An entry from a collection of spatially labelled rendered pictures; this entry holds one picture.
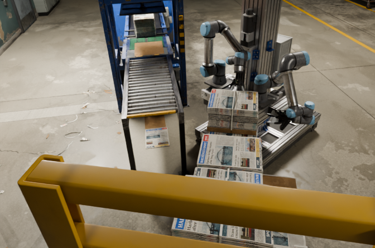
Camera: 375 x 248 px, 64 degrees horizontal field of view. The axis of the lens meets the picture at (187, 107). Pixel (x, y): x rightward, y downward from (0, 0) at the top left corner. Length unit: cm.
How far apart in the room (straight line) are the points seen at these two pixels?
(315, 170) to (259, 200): 289
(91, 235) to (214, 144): 123
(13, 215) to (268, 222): 295
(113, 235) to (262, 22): 229
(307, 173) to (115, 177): 291
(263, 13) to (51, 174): 234
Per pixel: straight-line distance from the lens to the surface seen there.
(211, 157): 180
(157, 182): 59
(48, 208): 69
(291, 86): 239
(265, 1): 271
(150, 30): 451
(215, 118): 229
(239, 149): 187
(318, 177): 338
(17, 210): 336
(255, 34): 283
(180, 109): 271
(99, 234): 79
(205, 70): 290
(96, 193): 62
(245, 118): 228
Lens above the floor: 227
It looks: 33 degrees down
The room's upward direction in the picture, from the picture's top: 2 degrees counter-clockwise
